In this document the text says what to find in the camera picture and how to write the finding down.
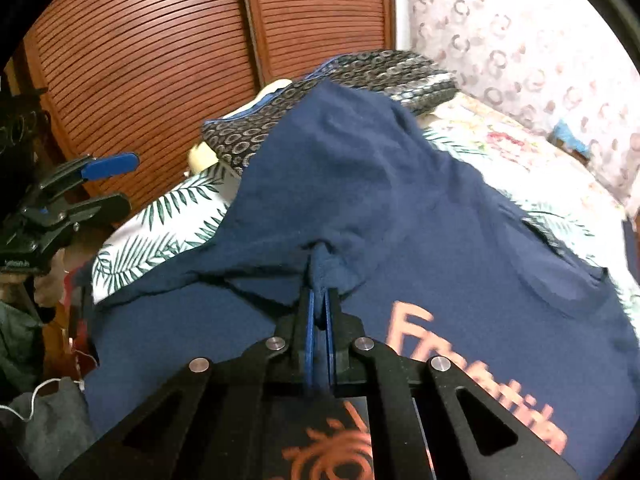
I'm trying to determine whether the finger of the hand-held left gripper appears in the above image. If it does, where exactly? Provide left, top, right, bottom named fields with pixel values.
left=29, top=191, right=132, bottom=249
left=30, top=152, right=141, bottom=202

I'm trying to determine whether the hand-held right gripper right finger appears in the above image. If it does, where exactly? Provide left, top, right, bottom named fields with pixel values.
left=324, top=287, right=582, bottom=480

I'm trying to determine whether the dark circle pattern pillow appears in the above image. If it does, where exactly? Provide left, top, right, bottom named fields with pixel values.
left=200, top=49, right=459, bottom=176

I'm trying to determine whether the blue tissue box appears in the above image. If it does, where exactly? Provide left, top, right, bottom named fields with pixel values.
left=552, top=119, right=592, bottom=159

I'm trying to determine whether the grey cloth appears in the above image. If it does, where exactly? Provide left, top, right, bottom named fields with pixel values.
left=0, top=377, right=99, bottom=480

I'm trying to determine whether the wooden louvered wardrobe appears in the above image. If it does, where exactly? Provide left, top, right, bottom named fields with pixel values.
left=20, top=0, right=397, bottom=227

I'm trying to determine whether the floral blanket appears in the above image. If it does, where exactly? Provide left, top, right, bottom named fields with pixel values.
left=424, top=92, right=627, bottom=212

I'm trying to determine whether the white cord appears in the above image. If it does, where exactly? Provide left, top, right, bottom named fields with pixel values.
left=0, top=350, right=99, bottom=422

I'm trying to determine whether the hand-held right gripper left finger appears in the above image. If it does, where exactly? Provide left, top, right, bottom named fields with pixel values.
left=60, top=286, right=317, bottom=480

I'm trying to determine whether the circle print sheer curtain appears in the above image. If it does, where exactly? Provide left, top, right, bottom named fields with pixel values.
left=400, top=0, right=640, bottom=207

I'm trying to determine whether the cream pillow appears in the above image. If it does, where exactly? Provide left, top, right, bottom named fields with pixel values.
left=187, top=79, right=294, bottom=177

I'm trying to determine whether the red cloth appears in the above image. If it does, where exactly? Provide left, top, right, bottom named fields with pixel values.
left=59, top=264, right=99, bottom=382

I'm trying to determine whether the leaf print bedsheet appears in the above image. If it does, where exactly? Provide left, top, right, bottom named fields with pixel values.
left=90, top=125, right=632, bottom=307

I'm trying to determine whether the navy blue t-shirt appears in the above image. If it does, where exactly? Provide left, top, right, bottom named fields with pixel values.
left=82, top=80, right=640, bottom=480

